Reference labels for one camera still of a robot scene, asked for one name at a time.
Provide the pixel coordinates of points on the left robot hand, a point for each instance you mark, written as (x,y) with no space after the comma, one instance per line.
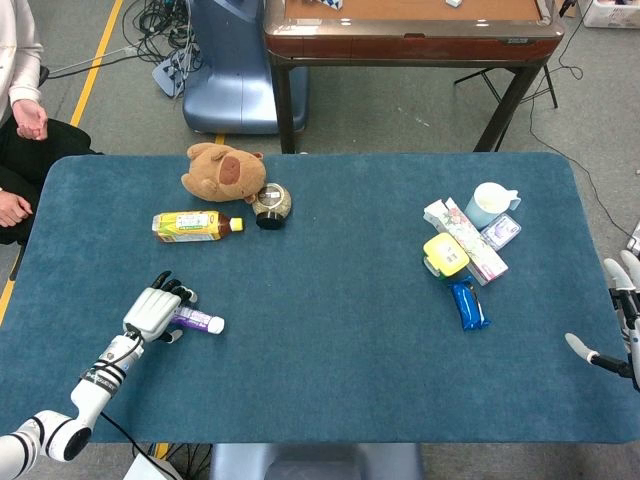
(150,312)

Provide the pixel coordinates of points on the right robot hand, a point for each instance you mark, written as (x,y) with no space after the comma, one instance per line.
(616,275)

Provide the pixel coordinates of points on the purple white tube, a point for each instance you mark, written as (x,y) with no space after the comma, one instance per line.
(205,320)

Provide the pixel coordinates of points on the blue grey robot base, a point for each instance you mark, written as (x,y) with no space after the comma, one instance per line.
(230,75)

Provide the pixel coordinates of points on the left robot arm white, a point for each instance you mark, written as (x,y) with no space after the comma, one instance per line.
(95,390)

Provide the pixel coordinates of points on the tea bottle yellow label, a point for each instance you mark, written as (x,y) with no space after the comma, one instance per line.
(190,226)

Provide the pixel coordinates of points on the small purple white packet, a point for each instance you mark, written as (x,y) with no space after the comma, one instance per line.
(500,231)

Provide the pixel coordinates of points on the light blue plastic cup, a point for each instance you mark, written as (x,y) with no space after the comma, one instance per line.
(482,210)

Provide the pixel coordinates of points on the long floral pink box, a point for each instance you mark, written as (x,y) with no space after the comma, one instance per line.
(470,240)

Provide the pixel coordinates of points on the blue snack packet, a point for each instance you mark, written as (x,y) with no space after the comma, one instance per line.
(467,305)

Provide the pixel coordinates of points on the brown capybara plush toy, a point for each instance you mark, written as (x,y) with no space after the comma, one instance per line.
(220,172)

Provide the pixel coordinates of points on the white flat box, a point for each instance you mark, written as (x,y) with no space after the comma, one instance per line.
(145,470)

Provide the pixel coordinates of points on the glass jar black lid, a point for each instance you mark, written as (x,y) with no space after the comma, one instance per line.
(272,205)

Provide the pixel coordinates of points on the green tub yellow lid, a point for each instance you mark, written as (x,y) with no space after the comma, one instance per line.
(445,252)

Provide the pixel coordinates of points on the blue felt table cover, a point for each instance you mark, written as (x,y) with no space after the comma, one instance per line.
(325,350)

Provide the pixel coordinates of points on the blue power strip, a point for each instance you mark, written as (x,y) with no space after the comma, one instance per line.
(167,75)

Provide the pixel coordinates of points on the white storage box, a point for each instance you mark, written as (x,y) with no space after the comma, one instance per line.
(610,15)

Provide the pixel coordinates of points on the seated person white top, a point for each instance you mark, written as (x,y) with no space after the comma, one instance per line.
(20,50)

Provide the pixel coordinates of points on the brown mahjong table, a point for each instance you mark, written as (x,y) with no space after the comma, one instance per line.
(400,45)

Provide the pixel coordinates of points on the blue white snake puzzle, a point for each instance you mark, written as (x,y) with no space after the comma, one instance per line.
(334,4)

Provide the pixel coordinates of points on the grey blue robot pedestal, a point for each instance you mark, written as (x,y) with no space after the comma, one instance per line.
(320,462)

